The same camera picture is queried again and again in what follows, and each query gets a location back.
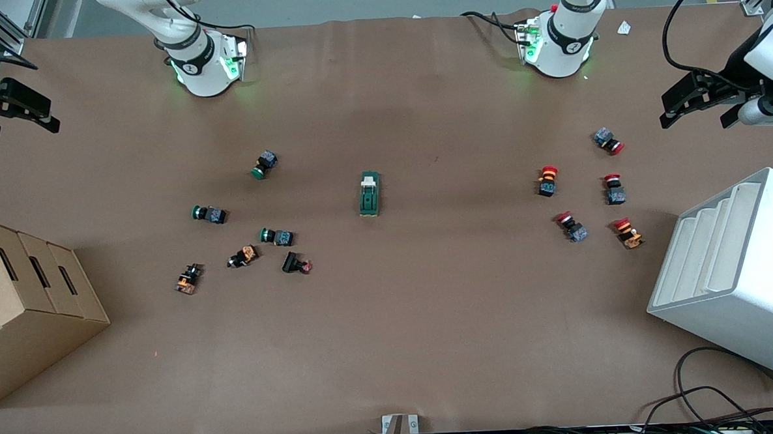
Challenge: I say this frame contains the looped black cable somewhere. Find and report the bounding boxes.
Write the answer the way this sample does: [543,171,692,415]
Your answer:
[640,343,773,428]

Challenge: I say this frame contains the brown paper table mat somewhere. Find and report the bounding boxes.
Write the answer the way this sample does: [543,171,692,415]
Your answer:
[0,0,773,434]

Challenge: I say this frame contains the green push button switch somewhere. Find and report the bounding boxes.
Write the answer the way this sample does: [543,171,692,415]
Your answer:
[259,226,295,248]
[192,204,229,226]
[250,149,280,181]

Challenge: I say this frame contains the red emergency button orange block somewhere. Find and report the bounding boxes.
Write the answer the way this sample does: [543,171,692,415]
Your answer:
[536,165,561,198]
[612,216,645,251]

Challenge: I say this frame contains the black arm base cable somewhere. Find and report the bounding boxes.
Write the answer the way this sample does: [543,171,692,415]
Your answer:
[459,8,527,48]

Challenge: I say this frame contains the green load switch white handle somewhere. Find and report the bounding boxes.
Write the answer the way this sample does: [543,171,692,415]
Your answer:
[357,170,383,218]

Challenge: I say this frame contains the black switch red lens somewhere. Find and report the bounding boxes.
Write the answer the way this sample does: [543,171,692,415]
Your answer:
[281,250,314,276]

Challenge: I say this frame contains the grey metal bracket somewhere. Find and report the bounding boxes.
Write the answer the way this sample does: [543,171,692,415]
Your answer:
[381,412,420,434]

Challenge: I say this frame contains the red emergency button blue block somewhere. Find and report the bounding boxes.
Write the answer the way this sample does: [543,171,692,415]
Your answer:
[554,211,589,244]
[593,126,626,156]
[604,173,627,206]

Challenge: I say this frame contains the black switch orange block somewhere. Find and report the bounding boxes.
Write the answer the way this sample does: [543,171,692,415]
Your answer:
[226,245,260,269]
[174,263,205,296]

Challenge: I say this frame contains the brown cardboard box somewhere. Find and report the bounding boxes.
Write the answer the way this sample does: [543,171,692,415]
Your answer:
[0,212,115,409]

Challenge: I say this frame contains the white stepped storage rack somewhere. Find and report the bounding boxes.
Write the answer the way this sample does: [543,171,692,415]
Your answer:
[641,167,773,390]

